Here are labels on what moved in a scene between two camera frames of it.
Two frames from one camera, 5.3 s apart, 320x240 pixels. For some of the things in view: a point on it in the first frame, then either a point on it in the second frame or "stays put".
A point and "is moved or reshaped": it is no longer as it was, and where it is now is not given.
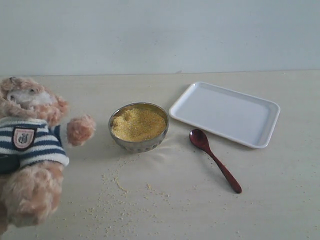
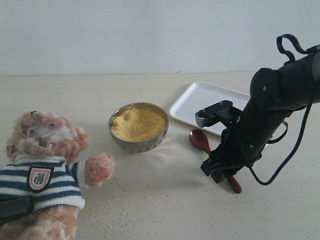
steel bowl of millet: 139,127 stays put
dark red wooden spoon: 200,139 stays put
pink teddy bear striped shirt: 32,152 is moved or reshaped
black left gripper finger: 9,163 to 13,207
